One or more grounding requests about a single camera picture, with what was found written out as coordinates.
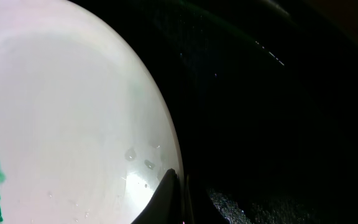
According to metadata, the white plate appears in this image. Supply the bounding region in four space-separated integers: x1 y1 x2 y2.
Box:
0 1 184 223

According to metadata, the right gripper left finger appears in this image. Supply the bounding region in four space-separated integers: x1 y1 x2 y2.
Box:
132 169 181 224

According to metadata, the black round tray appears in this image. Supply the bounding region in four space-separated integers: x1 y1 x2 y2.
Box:
80 1 358 223

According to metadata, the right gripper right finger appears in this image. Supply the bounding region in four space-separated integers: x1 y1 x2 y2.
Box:
185 175 227 224

